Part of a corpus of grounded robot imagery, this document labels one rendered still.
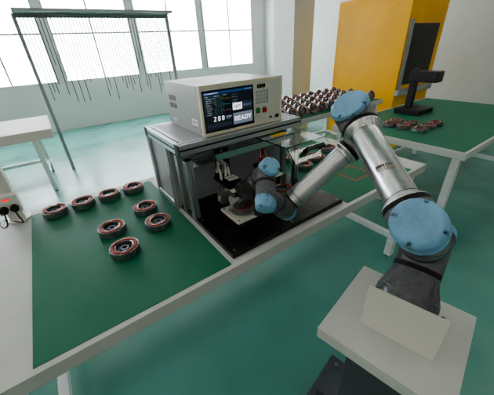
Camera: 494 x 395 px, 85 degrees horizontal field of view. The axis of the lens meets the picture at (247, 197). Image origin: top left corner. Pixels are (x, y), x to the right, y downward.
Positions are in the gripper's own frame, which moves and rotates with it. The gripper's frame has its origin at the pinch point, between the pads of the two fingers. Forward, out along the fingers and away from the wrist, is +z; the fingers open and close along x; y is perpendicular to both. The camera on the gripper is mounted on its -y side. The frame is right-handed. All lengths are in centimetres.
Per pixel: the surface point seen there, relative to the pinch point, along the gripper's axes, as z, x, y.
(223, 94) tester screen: -27.6, -2.9, 40.9
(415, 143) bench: 2, -157, -5
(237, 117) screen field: -19.9, -8.8, 34.0
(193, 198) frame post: -0.8, 19.7, 11.3
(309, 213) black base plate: -12.1, -22.4, -17.8
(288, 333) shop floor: 45, -12, -69
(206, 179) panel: 11.1, 4.4, 22.8
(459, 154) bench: -16, -157, -28
